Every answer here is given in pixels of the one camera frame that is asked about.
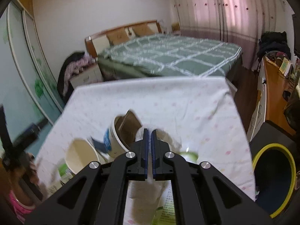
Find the white blue noodle cup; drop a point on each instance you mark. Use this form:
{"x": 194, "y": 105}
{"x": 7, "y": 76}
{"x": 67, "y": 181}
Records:
{"x": 121, "y": 134}

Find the person left hand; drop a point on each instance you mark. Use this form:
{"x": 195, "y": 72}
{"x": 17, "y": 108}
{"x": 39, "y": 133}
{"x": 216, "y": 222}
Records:
{"x": 15, "y": 176}

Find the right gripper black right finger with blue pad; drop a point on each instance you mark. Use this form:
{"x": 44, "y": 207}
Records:
{"x": 202, "y": 194}

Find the brown cushion right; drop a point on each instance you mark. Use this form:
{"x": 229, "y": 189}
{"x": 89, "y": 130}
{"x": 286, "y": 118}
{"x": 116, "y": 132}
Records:
{"x": 142, "y": 30}

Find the yellow rimmed blue trash bin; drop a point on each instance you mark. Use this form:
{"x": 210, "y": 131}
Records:
{"x": 275, "y": 177}

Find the white bedside cabinet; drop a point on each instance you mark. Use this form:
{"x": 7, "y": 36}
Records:
{"x": 89, "y": 76}

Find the wooden bed headboard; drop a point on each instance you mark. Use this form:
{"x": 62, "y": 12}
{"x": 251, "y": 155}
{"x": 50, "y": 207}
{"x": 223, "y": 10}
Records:
{"x": 97, "y": 42}

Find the black hand-held gripper left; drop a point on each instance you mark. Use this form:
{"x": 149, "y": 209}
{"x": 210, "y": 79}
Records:
{"x": 15, "y": 154}

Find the white dotted table cloth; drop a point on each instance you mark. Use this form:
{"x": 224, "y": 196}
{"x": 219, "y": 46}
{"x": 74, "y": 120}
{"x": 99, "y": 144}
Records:
{"x": 199, "y": 114}

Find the pink white curtain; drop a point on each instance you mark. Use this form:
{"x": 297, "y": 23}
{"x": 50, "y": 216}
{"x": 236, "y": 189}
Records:
{"x": 241, "y": 22}

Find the brown cushion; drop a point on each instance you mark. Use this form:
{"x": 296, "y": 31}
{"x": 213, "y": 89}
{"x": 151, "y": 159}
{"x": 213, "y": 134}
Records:
{"x": 117, "y": 37}
{"x": 142, "y": 30}

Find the dark clothes pile on cabinet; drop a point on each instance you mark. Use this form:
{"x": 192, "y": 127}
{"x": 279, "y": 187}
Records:
{"x": 75, "y": 64}

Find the sliding door wardrobe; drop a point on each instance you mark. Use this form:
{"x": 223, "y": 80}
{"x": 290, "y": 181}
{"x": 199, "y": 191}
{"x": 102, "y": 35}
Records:
{"x": 28, "y": 87}

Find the green checked bed quilt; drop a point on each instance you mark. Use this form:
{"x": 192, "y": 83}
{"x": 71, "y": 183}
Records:
{"x": 166, "y": 55}

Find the white paper cup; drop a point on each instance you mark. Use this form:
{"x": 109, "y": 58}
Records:
{"x": 79, "y": 154}

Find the black clothes pile by curtain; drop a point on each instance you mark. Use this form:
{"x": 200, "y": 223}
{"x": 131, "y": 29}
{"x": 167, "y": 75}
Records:
{"x": 273, "y": 41}

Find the white coconut water bottle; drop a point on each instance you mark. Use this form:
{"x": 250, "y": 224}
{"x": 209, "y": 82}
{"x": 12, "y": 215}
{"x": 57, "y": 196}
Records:
{"x": 187, "y": 156}

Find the wooden desk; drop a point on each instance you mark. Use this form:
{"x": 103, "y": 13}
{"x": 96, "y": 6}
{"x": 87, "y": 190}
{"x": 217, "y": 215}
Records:
{"x": 276, "y": 83}

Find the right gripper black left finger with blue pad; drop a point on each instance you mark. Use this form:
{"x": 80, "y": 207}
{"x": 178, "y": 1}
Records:
{"x": 97, "y": 194}

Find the brown cushion left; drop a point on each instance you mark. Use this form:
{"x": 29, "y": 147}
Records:
{"x": 117, "y": 37}

